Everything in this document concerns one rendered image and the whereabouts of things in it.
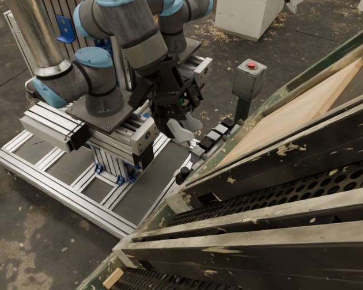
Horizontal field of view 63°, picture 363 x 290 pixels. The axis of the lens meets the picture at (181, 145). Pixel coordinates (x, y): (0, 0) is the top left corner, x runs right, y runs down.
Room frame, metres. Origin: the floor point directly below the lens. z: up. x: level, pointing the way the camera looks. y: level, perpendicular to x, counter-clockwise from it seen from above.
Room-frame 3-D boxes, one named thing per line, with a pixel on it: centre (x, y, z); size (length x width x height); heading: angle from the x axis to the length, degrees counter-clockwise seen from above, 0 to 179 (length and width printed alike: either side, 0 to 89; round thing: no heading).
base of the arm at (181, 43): (1.32, 0.05, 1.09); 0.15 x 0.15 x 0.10
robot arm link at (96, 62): (0.89, 0.31, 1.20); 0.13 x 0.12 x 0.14; 136
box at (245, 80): (1.30, -0.36, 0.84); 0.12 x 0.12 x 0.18; 49
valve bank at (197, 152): (0.92, -0.13, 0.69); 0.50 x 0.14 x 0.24; 139
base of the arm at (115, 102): (0.89, 0.30, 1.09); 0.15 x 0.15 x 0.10
